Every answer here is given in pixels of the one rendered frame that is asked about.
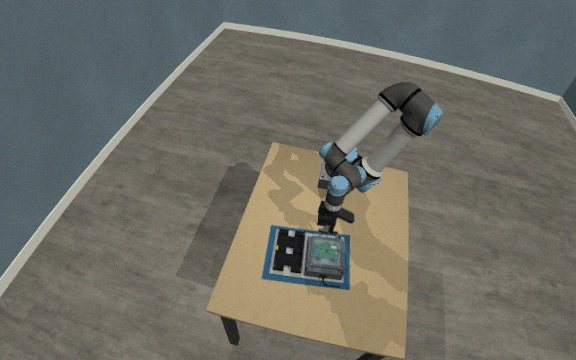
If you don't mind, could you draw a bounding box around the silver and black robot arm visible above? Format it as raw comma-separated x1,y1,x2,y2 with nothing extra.
319,82,443,224

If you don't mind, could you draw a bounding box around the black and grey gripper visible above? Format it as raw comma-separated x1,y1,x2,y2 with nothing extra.
317,201,340,235

